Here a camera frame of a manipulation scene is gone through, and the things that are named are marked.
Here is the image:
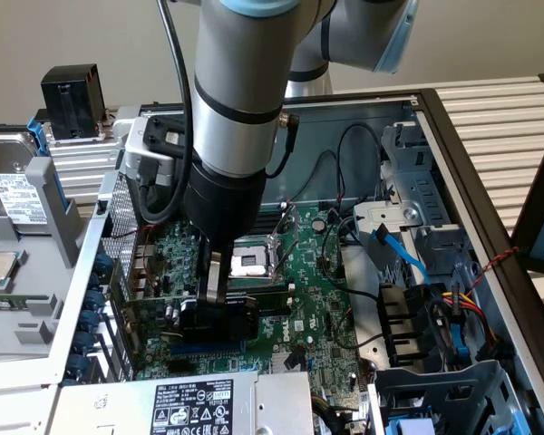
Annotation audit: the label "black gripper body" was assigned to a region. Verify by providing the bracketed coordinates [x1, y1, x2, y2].
[182, 162, 267, 246]

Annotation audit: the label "green GPU with black fan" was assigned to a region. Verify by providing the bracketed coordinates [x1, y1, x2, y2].
[110, 258, 261, 359]

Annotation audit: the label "CPU socket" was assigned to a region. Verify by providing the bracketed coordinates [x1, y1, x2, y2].
[228, 235, 287, 290]

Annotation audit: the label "black RAM slot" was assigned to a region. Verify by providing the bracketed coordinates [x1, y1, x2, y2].
[228, 283, 296, 296]

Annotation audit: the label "blue expansion slot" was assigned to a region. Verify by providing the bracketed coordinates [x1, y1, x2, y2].
[170, 342, 247, 358]

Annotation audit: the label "thin metal locking lever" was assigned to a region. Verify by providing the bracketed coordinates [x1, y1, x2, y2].
[275, 228, 300, 277]

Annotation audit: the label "silver socket cover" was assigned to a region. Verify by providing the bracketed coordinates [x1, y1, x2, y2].
[269, 203, 300, 255]

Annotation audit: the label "green Dell motherboard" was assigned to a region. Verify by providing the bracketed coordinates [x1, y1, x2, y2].
[133, 206, 368, 409]

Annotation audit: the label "silver power supply with label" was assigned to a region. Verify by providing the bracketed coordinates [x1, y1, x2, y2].
[49, 371, 316, 435]

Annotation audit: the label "blue card retention clip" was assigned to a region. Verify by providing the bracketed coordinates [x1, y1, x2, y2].
[84, 287, 108, 314]
[92, 252, 114, 280]
[74, 333, 96, 357]
[67, 355, 92, 382]
[80, 310, 102, 334]

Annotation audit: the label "grey parts rack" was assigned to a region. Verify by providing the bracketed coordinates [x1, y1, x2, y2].
[0, 156, 97, 363]

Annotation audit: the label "open grey PC case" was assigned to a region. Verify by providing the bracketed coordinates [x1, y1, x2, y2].
[49, 88, 544, 435]

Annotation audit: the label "black fan shroud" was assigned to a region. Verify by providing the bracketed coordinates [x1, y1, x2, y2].
[376, 283, 437, 369]

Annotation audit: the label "black CPU cooler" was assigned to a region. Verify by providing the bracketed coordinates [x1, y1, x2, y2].
[40, 63, 114, 146]

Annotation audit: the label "blue disk caddy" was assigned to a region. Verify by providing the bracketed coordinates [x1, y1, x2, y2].
[0, 116, 52, 159]

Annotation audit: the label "silver hard disk white label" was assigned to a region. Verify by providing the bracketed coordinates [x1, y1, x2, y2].
[0, 130, 52, 237]

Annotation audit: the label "grey disk bay cage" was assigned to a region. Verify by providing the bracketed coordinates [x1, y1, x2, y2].
[380, 120, 481, 292]

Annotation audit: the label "grey drive cage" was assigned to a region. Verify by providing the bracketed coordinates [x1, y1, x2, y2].
[371, 360, 532, 435]

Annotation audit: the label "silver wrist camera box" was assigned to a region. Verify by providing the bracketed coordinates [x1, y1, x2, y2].
[123, 114, 186, 188]

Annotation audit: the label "black gripper cable brass plug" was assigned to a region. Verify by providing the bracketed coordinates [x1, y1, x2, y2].
[264, 111, 301, 179]

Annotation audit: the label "black camera cable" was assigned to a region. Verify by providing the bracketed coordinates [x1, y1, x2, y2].
[137, 0, 197, 227]

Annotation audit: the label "black looped case wire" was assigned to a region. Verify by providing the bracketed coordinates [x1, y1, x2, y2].
[336, 123, 385, 210]

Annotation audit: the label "silver disk bay bracket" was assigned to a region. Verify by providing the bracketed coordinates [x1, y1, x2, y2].
[353, 201, 423, 237]

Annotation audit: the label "blue SATA wire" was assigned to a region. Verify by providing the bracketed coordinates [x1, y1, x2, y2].
[370, 223, 432, 287]

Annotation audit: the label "yellow red power wires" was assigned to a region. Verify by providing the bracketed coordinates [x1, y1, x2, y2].
[428, 280, 504, 363]

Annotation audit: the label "red black twisted wire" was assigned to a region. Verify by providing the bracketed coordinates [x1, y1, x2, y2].
[469, 246, 521, 291]

